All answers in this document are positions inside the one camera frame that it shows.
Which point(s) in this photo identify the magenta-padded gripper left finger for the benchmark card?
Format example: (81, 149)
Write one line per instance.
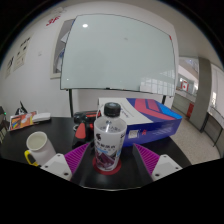
(76, 156)

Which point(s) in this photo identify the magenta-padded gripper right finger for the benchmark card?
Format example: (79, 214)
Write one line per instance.
(148, 157)

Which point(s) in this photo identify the clear black-capped drink bottle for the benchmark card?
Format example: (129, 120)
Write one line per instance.
(109, 143)

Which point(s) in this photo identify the flat round red coaster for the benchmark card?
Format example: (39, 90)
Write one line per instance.
(116, 169)

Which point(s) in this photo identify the black and red power tool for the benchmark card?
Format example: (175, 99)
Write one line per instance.
(83, 120)

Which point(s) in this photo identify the blue white magenta cardboard box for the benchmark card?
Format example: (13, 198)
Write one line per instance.
(153, 120)

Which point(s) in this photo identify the white whiteboard eraser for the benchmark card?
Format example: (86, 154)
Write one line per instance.
(41, 117)

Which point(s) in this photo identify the red floor cabinet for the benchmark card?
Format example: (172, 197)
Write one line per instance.
(190, 110)

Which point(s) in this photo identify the orange colourful magazine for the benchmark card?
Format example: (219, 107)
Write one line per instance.
(21, 121)

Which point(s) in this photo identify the red white flag poster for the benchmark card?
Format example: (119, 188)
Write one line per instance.
(184, 86)

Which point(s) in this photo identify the grey pin board with papers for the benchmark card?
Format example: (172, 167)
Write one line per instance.
(57, 50)

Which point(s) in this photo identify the whiteboard on stand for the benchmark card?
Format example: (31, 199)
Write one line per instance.
(116, 53)

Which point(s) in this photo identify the small white wall poster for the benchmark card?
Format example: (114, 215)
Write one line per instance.
(9, 67)

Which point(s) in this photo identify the large white wall poster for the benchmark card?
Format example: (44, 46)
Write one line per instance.
(21, 53)

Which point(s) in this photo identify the red wall sign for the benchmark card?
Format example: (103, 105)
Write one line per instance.
(52, 20)

